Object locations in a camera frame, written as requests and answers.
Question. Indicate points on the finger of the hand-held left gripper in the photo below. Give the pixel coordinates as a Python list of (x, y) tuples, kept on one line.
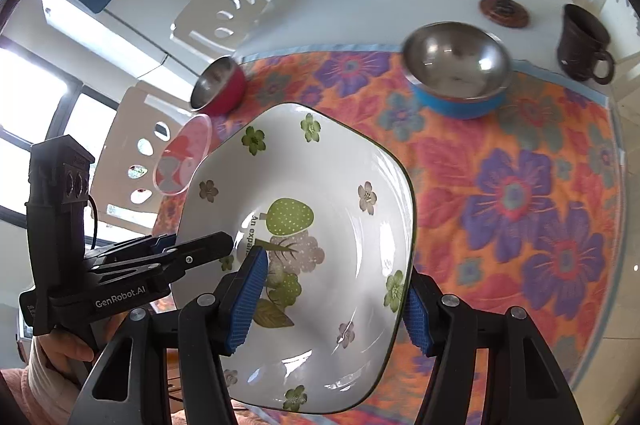
[(200, 250), (160, 242)]

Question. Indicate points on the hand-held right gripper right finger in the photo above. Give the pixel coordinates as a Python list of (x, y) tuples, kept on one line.
[(417, 320)]

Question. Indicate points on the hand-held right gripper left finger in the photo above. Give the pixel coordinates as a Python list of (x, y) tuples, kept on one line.
[(245, 300)]

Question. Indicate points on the pink cartoon bowl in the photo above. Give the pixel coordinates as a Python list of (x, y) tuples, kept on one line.
[(182, 155)]

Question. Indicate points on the white hexagonal tree plate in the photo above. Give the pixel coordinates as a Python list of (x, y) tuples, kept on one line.
[(340, 185)]

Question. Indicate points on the red steel bowl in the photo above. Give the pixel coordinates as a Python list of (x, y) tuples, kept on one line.
[(227, 92)]

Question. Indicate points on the blue steel bowl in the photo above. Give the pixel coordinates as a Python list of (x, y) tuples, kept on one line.
[(450, 55)]

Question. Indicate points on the person's left hand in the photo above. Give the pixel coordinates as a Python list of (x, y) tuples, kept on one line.
[(65, 350)]

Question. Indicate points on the white chair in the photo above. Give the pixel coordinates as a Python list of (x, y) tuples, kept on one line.
[(120, 130), (200, 15)]

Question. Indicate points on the window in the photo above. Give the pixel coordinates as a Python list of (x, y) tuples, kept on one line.
[(30, 70)]

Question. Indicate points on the orange floral quilted cloth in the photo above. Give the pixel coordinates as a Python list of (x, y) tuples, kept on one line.
[(500, 185)]

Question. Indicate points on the dark brown mug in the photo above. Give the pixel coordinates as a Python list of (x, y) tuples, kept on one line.
[(580, 40)]

